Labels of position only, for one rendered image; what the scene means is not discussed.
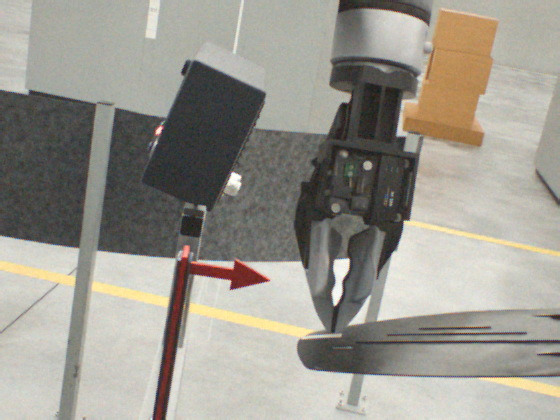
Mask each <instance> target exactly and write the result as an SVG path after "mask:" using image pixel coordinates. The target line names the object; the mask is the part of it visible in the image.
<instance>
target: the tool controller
mask: <svg viewBox="0 0 560 420"><path fill-rule="evenodd" d="M180 74H181V76H183V77H184V78H183V81H182V83H181V86H180V89H179V90H178V92H177V94H176V96H175V100H174V102H173V104H172V106H171V108H170V110H169V113H168V116H167V118H166V119H165V121H164V124H163V127H162V130H161V131H160V133H159V135H158V141H157V143H156V145H155V147H154V149H153V151H152V154H151V157H150V159H149V160H148V162H147V164H146V168H145V170H144V171H143V174H142V176H141V178H140V182H142V183H143V184H146V185H147V186H149V187H152V188H155V189H157V190H159V191H161V192H163V193H165V194H169V195H171V196H173V197H175V198H176V199H177V200H180V201H182V202H187V203H190V204H194V206H196V207H198V205H204V206H206V211H213V209H214V207H215V205H216V204H217V203H218V202H219V200H220V199H222V198H223V192H224V193H227V194H230V195H233V196H235V195H236V194H237V192H238V190H239V188H240V178H241V177H240V175H237V174H235V173H234V172H233V171H234V167H235V165H236V164H237V165H238V163H239V159H240V157H241V156H242V152H243V149H245V148H246V142H249V140H250V135H251V134H252V132H253V127H254V126H256V125H257V119H259V118H260V113H261V111H262V109H264V107H265V105H264V104H265V98H266V96H267V90H266V78H265V69H264V68H263V67H262V66H258V65H257V64H255V63H253V62H251V61H249V60H245V59H244V58H242V57H240V56H239V55H237V54H234V53H231V52H229V51H227V50H226V49H224V48H222V47H218V46H216V45H215V44H213V43H211V42H209V41H204V42H203V45H202V46H201V47H200V49H199V50H198V53H197V54H196V55H195V57H194V59H192V60H190V59H188V60H186V63H185V65H184V66H183V68H182V71H181V72H180Z"/></svg>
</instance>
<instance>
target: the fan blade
mask: <svg viewBox="0 0 560 420"><path fill-rule="evenodd" d="M341 333H342V335H341V337H337V338H306V339H301V338H300V339H299V340H298V342H297V355H298V357H299V359H300V361H301V362H302V363H303V366H304V367H305V368H307V369H309V370H315V371H323V372H333V373H344V374H358V375H391V376H417V377H461V378H523V377H554V376H560V308H548V309H507V310H488V311H462V312H450V313H441V314H432V315H424V316H408V317H402V318H396V319H390V320H384V321H372V322H366V323H361V324H355V325H349V326H346V327H344V329H343V330H342V331H341V332H326V329H325V330H320V331H317V332H310V333H309V334H307V335H305V336H303V337H306V336H313V335H325V334H341ZM303 337H302V338H303ZM325 344H358V345H361V350H362V351H355V350H326V347H325Z"/></svg>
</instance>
